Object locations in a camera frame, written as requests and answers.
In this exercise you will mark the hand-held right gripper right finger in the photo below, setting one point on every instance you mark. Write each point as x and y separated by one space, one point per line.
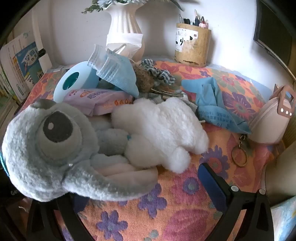
212 183

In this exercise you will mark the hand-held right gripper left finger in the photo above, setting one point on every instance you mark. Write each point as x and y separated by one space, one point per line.
67 215

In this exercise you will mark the grey-blue big-eyed plush toy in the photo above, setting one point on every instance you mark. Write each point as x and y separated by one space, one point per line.
34 162

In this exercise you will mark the storage box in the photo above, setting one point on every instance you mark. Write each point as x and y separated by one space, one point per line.
282 176

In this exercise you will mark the white fluffy plush toy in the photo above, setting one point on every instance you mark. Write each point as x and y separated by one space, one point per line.
157 129

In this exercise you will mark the checkered scrunchie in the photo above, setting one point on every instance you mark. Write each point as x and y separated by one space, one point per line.
166 76

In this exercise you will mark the floral orange tablecloth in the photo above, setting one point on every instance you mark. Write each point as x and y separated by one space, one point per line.
173 208

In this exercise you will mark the brass keyring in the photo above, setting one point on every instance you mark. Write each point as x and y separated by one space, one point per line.
240 139

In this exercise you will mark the pale blue printed packet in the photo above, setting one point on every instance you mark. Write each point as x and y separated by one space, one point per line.
284 220

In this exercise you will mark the grey striped cloth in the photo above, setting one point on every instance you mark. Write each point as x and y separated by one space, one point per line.
187 104

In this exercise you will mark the blue cloth bag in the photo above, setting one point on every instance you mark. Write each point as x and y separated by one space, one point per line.
208 97

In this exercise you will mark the purple wet wipes packet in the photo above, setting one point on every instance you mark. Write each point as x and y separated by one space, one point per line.
92 102

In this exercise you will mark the brown fluffy pompom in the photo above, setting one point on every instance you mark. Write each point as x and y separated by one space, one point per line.
145 78

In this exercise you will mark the bamboo pen holder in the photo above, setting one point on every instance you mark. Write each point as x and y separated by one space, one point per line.
198 51

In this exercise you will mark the blue face mask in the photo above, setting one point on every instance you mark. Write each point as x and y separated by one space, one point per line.
120 76

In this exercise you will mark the light blue round case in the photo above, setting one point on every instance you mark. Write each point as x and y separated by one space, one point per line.
85 71

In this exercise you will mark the row of books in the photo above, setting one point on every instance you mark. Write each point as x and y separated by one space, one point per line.
20 64

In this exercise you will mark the bunch of pens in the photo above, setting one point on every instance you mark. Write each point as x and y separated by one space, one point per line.
196 22

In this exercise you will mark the white face mask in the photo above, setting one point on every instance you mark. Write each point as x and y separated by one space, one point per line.
124 39

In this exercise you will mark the white ribbed vase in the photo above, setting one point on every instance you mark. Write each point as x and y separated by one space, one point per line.
123 23

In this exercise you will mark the black wall television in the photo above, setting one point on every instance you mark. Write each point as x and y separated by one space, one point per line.
272 27

